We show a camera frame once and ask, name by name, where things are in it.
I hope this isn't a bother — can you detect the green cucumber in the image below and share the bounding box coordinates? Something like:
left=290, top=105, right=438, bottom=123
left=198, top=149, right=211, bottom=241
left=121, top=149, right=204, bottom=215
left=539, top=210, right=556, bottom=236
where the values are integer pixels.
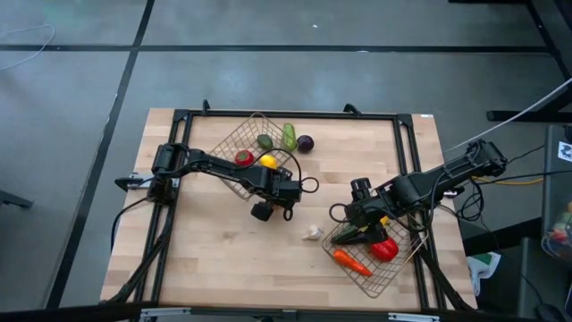
left=282, top=122, right=299, bottom=153

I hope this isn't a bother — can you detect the red bell pepper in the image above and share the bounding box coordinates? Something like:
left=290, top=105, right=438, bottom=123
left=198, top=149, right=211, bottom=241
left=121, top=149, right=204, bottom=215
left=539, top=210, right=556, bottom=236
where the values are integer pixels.
left=369, top=236, right=400, bottom=263

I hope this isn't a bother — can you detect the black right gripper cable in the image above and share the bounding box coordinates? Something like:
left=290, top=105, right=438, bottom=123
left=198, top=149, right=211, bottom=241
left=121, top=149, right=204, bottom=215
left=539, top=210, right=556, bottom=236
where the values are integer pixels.
left=329, top=202, right=355, bottom=224

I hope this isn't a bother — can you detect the red tomato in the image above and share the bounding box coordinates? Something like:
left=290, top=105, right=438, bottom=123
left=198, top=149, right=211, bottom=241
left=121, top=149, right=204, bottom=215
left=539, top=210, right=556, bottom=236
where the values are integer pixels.
left=234, top=149, right=256, bottom=167

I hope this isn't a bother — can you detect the black stand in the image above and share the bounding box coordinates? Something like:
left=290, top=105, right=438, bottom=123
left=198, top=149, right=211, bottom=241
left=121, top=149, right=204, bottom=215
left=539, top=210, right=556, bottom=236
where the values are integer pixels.
left=449, top=0, right=572, bottom=123

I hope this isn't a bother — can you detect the black stand foot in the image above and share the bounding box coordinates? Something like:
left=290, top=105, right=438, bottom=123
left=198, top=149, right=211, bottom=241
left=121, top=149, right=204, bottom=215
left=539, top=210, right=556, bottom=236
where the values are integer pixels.
left=0, top=190, right=35, bottom=210

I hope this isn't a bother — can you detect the clear bag of toys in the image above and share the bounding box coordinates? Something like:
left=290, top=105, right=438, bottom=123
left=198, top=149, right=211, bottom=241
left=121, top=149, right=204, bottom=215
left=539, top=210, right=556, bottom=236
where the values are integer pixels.
left=541, top=200, right=572, bottom=261

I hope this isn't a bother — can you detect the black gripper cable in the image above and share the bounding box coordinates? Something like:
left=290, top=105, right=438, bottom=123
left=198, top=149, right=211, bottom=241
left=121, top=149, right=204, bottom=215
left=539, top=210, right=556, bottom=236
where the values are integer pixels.
left=248, top=147, right=320, bottom=224
left=329, top=202, right=355, bottom=224

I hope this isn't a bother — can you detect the black table frame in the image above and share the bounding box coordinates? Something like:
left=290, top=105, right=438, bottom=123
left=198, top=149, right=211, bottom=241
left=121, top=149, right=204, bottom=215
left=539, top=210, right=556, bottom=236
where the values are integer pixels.
left=100, top=106, right=477, bottom=314

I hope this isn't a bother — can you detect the yellow cable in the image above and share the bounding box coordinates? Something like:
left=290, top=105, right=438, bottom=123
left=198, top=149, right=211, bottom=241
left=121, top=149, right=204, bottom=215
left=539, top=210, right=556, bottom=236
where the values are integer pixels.
left=472, top=175, right=545, bottom=187

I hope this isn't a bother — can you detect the black cable bundle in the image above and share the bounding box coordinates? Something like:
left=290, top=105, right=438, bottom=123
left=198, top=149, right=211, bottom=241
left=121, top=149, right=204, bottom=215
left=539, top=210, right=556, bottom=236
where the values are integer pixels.
left=455, top=178, right=486, bottom=223

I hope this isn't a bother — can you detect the black left arm base cable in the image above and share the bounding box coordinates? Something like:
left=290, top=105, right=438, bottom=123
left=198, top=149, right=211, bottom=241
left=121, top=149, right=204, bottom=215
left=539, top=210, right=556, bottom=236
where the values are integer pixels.
left=110, top=196, right=151, bottom=254

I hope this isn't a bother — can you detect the grey cabinet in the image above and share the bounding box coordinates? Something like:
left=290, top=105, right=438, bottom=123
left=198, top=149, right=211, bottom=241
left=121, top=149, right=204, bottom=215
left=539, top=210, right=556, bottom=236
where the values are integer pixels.
left=543, top=123, right=572, bottom=269

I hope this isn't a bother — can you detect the orange bell pepper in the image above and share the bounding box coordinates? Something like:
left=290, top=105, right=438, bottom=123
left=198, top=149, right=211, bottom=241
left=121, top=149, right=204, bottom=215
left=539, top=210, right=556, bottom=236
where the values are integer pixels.
left=332, top=248, right=374, bottom=277

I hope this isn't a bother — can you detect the thin white floor cable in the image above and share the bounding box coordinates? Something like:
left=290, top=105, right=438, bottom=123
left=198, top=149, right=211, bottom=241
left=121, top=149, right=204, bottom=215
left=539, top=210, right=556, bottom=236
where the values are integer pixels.
left=0, top=24, right=55, bottom=72

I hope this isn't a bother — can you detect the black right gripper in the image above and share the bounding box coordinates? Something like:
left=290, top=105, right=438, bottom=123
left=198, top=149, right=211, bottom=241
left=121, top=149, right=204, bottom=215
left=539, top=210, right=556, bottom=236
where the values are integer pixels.
left=343, top=196, right=394, bottom=246

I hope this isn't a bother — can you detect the white and green cloth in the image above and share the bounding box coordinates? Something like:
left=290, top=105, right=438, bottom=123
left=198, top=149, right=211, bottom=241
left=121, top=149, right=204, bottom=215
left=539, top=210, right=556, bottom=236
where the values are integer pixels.
left=466, top=251, right=502, bottom=297

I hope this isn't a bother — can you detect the aluminium mount bar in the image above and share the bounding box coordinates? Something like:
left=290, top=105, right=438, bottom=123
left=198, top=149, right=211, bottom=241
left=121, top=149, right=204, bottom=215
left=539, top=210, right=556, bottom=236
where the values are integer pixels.
left=139, top=306, right=442, bottom=322

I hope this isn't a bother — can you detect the wire basket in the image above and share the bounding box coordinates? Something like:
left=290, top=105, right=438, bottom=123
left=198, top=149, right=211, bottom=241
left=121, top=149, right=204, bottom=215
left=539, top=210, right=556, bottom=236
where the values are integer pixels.
left=321, top=209, right=429, bottom=300
left=208, top=112, right=299, bottom=201

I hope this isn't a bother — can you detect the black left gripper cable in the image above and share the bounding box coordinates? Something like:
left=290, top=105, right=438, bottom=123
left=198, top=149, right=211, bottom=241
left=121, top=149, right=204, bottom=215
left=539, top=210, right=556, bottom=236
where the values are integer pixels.
left=248, top=147, right=320, bottom=224

